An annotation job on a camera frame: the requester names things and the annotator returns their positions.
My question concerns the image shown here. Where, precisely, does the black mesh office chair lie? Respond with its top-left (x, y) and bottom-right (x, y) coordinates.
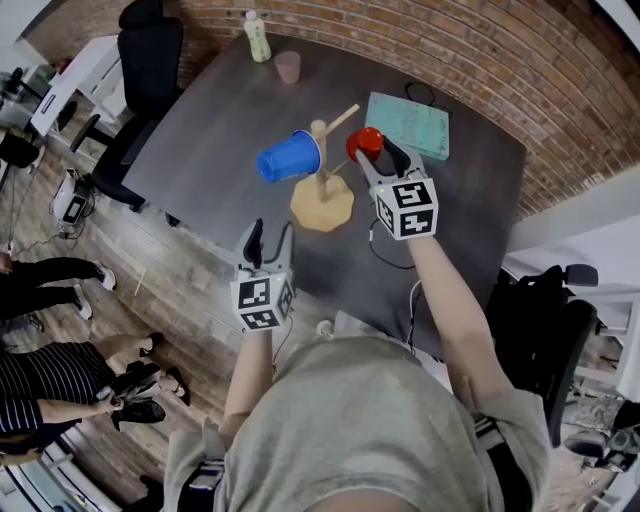
top-left (486, 263), bottom-right (602, 449)

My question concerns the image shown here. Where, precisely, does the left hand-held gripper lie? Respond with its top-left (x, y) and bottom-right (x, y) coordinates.
top-left (229, 217), bottom-right (298, 334)

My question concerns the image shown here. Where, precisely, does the red plastic cup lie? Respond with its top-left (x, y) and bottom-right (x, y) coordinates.
top-left (345, 126), bottom-right (386, 164)

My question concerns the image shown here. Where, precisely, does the black harness strap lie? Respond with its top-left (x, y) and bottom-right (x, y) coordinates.
top-left (179, 452), bottom-right (226, 512)
top-left (472, 417), bottom-right (532, 512)

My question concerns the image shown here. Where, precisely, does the translucent pink cup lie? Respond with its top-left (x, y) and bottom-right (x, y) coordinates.
top-left (273, 49), bottom-right (303, 85)

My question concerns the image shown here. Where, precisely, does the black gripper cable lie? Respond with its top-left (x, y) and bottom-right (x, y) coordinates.
top-left (367, 218), bottom-right (417, 272)

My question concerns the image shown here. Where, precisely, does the pale green bottle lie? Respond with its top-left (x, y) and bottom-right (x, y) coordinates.
top-left (243, 9), bottom-right (273, 64)

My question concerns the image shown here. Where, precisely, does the black padded office chair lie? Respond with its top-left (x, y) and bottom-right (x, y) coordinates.
top-left (69, 0), bottom-right (185, 215)

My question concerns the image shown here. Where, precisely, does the wooden mug tree stand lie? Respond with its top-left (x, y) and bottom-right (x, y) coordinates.
top-left (290, 102), bottom-right (362, 233)

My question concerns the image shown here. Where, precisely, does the person's right forearm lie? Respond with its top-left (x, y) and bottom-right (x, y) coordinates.
top-left (403, 234), bottom-right (507, 417)

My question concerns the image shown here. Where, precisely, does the person's grey shirt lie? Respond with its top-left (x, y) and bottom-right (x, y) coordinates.
top-left (163, 337), bottom-right (552, 512)

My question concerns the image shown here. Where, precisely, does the person's left forearm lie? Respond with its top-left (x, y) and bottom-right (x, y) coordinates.
top-left (219, 327), bottom-right (274, 442)

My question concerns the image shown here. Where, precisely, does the white floor device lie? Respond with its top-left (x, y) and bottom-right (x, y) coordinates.
top-left (49, 168), bottom-right (94, 237)

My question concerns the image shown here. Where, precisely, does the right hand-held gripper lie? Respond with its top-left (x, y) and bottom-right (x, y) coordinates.
top-left (353, 137), bottom-right (441, 243)

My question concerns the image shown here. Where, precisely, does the blue plastic cup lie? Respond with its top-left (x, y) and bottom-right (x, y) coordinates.
top-left (255, 129), bottom-right (322, 185)

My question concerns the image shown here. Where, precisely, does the white desk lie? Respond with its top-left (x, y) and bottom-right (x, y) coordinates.
top-left (30, 34), bottom-right (124, 137)

